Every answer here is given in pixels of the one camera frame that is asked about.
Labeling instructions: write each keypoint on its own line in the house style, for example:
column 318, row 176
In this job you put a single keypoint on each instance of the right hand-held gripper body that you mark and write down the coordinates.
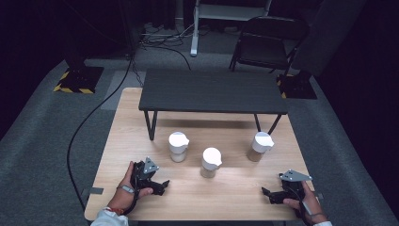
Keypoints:
column 293, row 188

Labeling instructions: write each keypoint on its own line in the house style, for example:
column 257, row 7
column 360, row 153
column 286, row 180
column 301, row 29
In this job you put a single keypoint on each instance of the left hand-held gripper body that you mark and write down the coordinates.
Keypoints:
column 142, row 179

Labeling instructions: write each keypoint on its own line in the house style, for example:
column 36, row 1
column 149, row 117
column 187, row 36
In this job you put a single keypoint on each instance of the white-lidded jar with white powder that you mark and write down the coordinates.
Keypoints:
column 178, row 142

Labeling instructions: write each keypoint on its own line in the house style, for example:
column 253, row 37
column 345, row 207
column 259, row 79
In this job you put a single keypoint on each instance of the white-lidded jar with brown powder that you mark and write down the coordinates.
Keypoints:
column 261, row 142

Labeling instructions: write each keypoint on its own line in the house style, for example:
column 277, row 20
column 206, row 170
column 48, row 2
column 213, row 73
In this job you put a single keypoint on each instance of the white-lidded jar with tan powder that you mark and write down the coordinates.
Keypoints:
column 211, row 158

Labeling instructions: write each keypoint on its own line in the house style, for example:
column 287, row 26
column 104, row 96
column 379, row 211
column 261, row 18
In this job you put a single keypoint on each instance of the low black shelf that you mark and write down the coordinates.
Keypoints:
column 210, row 91

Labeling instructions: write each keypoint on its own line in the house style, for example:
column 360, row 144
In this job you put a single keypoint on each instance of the person's right hand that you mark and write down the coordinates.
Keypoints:
column 310, row 207

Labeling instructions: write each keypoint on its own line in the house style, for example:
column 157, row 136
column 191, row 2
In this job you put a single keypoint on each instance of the person's left hand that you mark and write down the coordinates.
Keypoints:
column 122, row 197

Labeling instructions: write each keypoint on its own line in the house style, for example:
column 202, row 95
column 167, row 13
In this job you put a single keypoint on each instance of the grey tape strip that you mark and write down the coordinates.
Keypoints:
column 96, row 190

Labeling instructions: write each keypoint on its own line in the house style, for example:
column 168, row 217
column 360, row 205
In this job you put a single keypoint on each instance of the black folding chair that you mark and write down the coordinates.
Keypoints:
column 263, row 40

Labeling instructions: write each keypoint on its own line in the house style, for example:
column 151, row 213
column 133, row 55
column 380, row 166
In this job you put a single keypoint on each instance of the grey hanging panel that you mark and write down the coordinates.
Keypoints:
column 326, row 34

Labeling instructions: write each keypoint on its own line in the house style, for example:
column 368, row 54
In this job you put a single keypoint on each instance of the white metal stand frame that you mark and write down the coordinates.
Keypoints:
column 194, row 37

